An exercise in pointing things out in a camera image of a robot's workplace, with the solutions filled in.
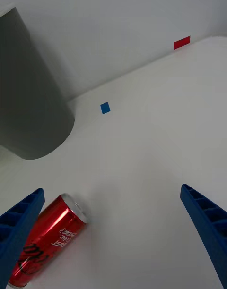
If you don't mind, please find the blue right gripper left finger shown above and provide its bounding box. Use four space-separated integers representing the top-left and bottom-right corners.
0 188 45 289

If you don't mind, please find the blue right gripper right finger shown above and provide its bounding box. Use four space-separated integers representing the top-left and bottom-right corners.
180 184 227 289

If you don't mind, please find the red drink can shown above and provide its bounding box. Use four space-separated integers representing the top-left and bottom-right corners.
8 193 90 289

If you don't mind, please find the grey plastic bin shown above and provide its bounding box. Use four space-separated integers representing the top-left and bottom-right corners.
0 7 76 160

